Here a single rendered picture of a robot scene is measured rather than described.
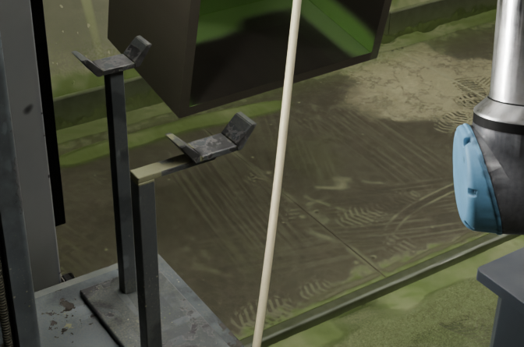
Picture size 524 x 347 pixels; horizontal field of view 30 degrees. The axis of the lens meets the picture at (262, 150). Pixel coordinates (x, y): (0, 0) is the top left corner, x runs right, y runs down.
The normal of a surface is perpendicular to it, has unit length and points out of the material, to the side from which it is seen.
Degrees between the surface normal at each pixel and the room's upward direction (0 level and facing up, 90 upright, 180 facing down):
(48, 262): 90
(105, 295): 0
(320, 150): 0
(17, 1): 90
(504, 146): 78
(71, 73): 57
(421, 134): 0
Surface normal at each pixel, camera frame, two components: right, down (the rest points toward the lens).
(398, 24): 0.55, 0.43
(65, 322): 0.02, -0.86
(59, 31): 0.47, -0.11
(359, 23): -0.82, 0.28
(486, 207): -0.11, 0.52
